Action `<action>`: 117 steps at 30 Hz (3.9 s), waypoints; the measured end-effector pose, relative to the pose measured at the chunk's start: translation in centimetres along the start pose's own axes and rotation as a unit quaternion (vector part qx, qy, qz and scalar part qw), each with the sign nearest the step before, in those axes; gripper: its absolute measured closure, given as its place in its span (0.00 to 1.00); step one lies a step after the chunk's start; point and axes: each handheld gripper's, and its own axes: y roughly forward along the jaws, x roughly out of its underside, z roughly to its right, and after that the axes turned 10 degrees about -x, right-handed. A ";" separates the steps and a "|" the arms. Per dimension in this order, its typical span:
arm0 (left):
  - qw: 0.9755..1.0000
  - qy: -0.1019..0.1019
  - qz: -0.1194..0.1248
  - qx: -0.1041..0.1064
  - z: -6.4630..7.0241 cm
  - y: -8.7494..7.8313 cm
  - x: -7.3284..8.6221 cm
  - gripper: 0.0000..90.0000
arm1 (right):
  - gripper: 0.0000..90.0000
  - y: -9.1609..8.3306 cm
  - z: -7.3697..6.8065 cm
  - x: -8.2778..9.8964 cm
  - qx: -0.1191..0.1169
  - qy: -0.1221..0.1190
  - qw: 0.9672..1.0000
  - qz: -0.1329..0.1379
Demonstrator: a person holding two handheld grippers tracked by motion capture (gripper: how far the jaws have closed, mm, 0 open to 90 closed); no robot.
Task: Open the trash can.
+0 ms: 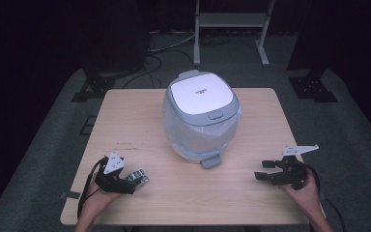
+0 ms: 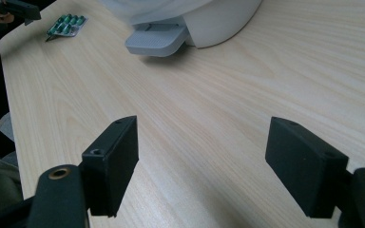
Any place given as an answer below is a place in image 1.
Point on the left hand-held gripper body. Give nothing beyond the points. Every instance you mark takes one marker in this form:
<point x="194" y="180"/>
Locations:
<point x="109" y="174"/>

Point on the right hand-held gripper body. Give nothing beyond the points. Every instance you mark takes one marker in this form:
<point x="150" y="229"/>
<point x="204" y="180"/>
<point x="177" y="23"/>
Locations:
<point x="291" y="172"/>

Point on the white and grey pedal trash can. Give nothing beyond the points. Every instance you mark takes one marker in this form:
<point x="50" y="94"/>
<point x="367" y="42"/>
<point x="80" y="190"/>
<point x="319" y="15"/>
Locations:
<point x="203" y="93"/>

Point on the person's right hand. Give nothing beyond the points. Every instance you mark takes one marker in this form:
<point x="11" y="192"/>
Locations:
<point x="309" y="196"/>

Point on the person's left hand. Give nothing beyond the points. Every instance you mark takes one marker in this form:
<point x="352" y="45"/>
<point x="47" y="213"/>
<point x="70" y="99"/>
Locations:
<point x="96" y="201"/>

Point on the grey tape piece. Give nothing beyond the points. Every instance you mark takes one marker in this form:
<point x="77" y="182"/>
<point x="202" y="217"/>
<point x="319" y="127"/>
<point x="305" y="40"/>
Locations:
<point x="71" y="195"/>

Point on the black floor socket plate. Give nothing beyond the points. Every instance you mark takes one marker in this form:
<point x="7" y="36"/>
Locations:
<point x="90" y="121"/>

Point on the translucent plastic bin liner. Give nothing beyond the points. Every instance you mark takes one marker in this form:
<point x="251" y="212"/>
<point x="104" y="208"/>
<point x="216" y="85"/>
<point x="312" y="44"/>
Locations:
<point x="203" y="138"/>

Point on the black stand base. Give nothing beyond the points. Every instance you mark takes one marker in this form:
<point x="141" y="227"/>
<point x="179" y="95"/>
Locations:
<point x="312" y="88"/>
<point x="93" y="83"/>

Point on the white metal stand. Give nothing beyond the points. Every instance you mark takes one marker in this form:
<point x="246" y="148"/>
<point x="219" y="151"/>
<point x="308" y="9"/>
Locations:
<point x="232" y="19"/>

